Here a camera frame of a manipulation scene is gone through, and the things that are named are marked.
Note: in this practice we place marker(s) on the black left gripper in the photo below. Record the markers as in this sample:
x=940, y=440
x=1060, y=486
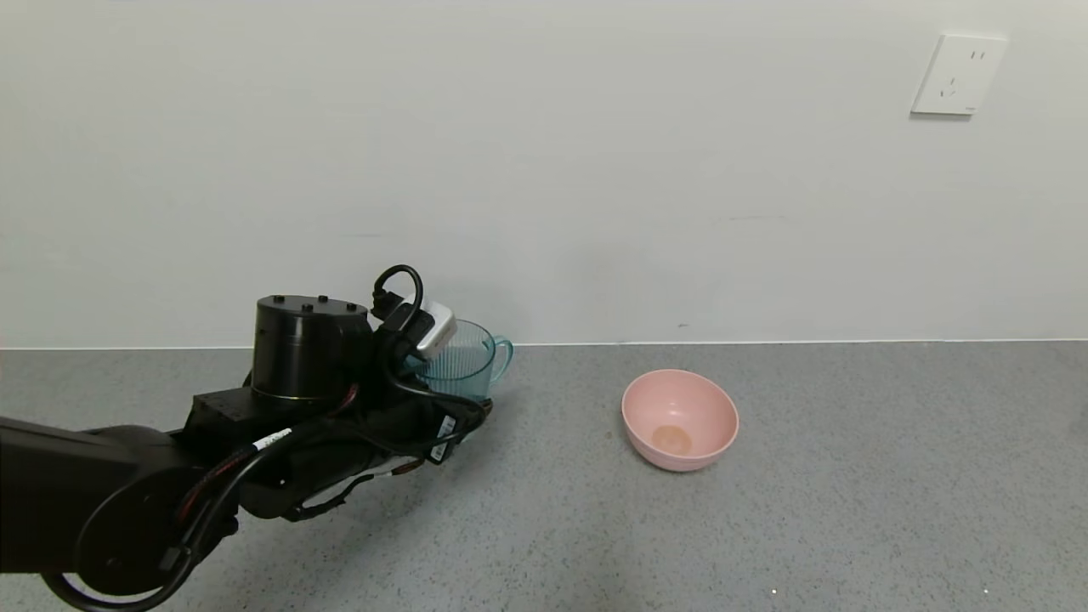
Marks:
x=445, y=437

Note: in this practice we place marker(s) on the clear ribbed plastic cup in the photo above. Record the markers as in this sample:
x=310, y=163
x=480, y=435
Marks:
x=467, y=365

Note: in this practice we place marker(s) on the pink plastic bowl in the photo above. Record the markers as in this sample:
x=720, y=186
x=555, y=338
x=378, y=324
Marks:
x=680, y=416

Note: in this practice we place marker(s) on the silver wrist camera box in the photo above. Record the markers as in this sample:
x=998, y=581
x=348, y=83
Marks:
x=435, y=331

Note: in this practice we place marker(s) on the white wall socket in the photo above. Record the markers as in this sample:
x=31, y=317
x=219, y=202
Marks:
x=960, y=75

